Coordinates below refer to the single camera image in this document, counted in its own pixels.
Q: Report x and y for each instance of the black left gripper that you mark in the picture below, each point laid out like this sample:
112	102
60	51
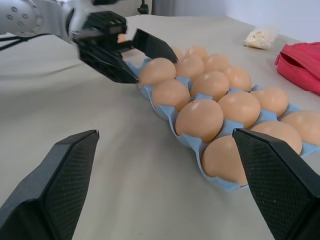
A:
107	22

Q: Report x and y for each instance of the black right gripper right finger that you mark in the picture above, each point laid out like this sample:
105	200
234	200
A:
277	190

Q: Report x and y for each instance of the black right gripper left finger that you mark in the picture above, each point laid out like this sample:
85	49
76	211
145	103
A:
47	190

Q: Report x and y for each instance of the brown egg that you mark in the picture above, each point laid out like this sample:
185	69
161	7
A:
199	120
280	135
121	38
218	160
240	108
178	53
271	100
305	125
238	78
197	51
157	71
190	67
218	62
171	95
210	85

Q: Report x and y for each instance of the light blue egg tray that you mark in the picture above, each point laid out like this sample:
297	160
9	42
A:
163	111

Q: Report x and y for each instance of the black stand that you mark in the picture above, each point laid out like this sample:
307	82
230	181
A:
143	7

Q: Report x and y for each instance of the red fabric pouch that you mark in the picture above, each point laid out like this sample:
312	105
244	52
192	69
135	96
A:
300	65

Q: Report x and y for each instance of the clear plastic snack bag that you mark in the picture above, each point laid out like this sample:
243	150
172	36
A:
260	37

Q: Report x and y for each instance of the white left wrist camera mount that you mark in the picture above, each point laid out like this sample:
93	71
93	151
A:
77	18

